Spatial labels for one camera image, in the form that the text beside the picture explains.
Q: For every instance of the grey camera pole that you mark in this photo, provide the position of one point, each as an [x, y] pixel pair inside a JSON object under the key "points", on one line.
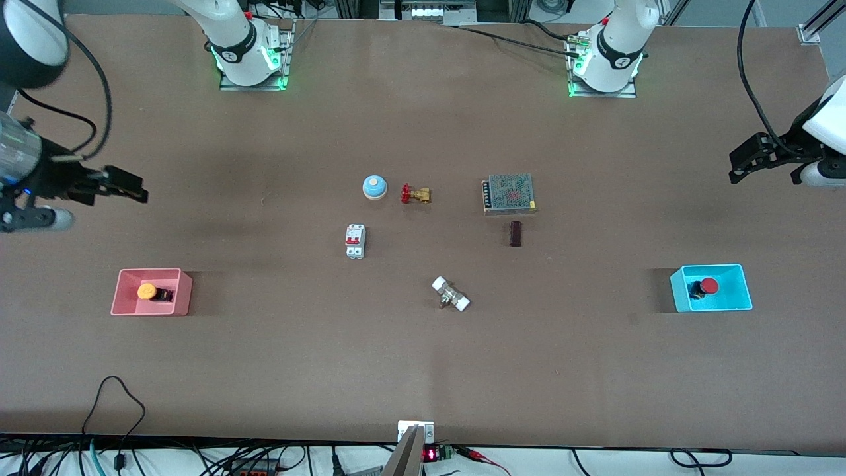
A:
{"points": [[404, 456]]}

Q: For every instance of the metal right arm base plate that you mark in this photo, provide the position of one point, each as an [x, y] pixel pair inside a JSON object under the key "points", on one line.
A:
{"points": [[254, 84]]}

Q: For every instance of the yellow push button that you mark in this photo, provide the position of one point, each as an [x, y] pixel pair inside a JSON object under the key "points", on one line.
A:
{"points": [[153, 292]]}

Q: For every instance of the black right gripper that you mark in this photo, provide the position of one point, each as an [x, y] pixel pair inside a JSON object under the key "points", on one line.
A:
{"points": [[54, 179]]}

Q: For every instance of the white circuit breaker red switch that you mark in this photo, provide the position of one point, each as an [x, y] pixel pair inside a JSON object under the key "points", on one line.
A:
{"points": [[355, 241]]}

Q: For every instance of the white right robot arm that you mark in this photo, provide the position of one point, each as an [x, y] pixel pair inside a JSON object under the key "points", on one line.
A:
{"points": [[238, 39]]}

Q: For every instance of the pink plastic box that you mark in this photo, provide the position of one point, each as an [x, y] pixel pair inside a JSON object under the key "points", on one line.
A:
{"points": [[151, 292]]}

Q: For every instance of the red clip lead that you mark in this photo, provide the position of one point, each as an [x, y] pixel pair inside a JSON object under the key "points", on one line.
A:
{"points": [[486, 459]]}

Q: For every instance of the brass fitting white ends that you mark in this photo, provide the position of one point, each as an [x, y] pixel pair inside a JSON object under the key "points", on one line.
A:
{"points": [[451, 294]]}

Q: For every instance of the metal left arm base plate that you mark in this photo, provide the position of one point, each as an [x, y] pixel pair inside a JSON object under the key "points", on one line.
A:
{"points": [[601, 92]]}

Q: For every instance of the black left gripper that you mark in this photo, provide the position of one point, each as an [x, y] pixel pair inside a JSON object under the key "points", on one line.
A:
{"points": [[784, 149]]}

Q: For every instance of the red digit display module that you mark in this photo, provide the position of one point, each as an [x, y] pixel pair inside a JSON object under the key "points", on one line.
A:
{"points": [[436, 453]]}

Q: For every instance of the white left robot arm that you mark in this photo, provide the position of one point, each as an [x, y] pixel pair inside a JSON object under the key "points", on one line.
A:
{"points": [[615, 53]]}

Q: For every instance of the blue round bell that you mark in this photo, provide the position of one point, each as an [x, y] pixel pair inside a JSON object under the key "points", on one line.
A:
{"points": [[374, 187]]}

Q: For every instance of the metal mesh power supply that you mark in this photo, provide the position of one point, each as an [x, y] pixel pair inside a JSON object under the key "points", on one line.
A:
{"points": [[509, 193]]}

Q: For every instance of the dark brown block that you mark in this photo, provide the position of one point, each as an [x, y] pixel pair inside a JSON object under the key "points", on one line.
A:
{"points": [[515, 234]]}

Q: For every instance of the red push button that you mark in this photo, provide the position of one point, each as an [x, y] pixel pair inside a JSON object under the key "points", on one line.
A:
{"points": [[704, 287]]}

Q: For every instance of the blue plastic box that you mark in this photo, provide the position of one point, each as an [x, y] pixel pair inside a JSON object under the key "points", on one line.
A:
{"points": [[720, 289]]}

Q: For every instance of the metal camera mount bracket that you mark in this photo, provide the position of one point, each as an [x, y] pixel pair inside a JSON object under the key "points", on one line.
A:
{"points": [[416, 428]]}

